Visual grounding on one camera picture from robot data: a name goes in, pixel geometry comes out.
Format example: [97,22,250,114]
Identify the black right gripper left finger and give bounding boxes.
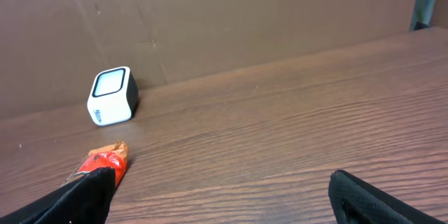
[1,167,116,224]

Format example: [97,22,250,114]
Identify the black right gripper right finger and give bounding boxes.
[328,170,443,224]

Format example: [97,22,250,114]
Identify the orange spaghetti packet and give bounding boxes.
[62,141,129,187]

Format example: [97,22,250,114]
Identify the white barcode scanner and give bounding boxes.
[87,66,139,127]

